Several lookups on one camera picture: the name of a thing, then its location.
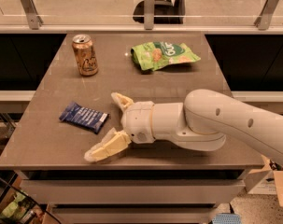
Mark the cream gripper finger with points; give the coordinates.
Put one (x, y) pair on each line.
(122, 101)
(113, 143)

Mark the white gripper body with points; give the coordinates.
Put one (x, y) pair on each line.
(137, 121)

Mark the blue rxbar wrapper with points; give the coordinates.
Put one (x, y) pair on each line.
(84, 117)

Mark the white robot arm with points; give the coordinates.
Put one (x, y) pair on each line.
(201, 122)

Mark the green snack bag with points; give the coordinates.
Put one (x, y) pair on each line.
(156, 55)

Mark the upper grey drawer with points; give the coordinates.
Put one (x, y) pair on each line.
(132, 191)

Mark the grey drawer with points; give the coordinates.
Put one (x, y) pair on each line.
(134, 215)
(132, 191)

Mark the gold soda can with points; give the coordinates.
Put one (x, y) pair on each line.
(85, 55)

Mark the lower grey drawer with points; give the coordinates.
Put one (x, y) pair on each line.
(134, 215)

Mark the black office chair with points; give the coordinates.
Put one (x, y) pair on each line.
(165, 12)

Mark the green bag on floor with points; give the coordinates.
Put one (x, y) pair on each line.
(16, 209)

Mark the blue perforated mat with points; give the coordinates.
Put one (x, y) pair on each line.
(226, 219)

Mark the cardboard box with items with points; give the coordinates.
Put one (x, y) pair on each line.
(266, 181)

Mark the middle metal railing post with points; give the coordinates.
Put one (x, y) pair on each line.
(149, 14)

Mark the metal railing post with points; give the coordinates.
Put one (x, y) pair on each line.
(149, 14)
(264, 19)
(33, 19)

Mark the left metal railing post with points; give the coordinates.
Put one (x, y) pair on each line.
(33, 19)

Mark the right metal railing post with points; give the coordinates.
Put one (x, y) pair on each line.
(264, 19)

